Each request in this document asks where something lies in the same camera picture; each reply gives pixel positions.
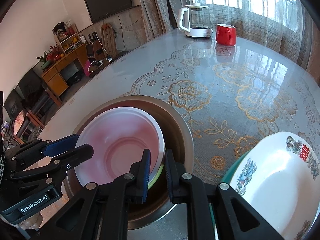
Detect floral lace tablecloth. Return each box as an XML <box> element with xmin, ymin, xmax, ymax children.
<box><xmin>124</xmin><ymin>41</ymin><xmax>319</xmax><ymax>184</ymax></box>

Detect wooden cabinet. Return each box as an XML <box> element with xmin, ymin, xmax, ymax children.
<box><xmin>41</xmin><ymin>23</ymin><xmax>88</xmax><ymax>97</ymax></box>

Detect teal plastic plate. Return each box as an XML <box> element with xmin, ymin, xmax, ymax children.
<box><xmin>210</xmin><ymin>151</ymin><xmax>250</xmax><ymax>239</ymax></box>

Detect large white dragon plate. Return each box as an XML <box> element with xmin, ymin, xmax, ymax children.
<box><xmin>229</xmin><ymin>132</ymin><xmax>319</xmax><ymax>239</ymax></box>

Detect red ceramic mug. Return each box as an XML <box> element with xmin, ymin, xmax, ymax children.
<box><xmin>216</xmin><ymin>24</ymin><xmax>236</xmax><ymax>46</ymax></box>

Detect white glass electric kettle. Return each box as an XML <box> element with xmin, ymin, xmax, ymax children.
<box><xmin>177</xmin><ymin>3</ymin><xmax>212</xmax><ymax>38</ymax></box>

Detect white sheer curtain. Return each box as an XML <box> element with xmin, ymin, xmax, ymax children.
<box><xmin>190</xmin><ymin>0</ymin><xmax>313</xmax><ymax>69</ymax></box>

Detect red plastic bowl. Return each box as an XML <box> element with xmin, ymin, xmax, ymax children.
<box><xmin>74</xmin><ymin>107</ymin><xmax>165</xmax><ymax>186</ymax></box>

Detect left beige curtain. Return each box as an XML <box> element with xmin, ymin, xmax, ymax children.
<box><xmin>140</xmin><ymin>0</ymin><xmax>187</xmax><ymax>41</ymax></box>

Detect yellow plastic bowl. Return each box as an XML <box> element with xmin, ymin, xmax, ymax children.
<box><xmin>148</xmin><ymin>164</ymin><xmax>164</xmax><ymax>190</ymax></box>

